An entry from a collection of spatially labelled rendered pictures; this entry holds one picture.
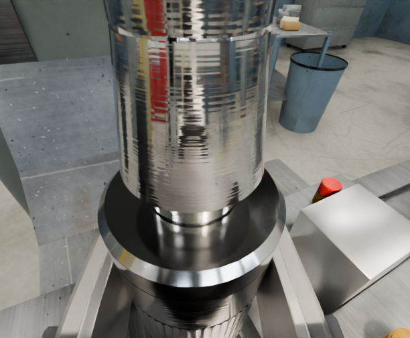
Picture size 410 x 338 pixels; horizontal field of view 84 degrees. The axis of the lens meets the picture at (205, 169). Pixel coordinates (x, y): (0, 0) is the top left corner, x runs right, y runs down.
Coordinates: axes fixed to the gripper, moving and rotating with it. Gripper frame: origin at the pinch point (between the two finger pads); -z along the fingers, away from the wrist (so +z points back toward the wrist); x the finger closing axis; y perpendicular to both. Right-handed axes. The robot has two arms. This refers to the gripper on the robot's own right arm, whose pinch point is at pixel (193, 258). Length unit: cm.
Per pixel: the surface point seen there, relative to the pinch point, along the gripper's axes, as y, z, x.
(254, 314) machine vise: 11.8, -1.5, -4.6
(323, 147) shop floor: 112, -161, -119
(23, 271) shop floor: 113, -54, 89
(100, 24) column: -1.4, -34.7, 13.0
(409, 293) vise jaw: 7.8, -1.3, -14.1
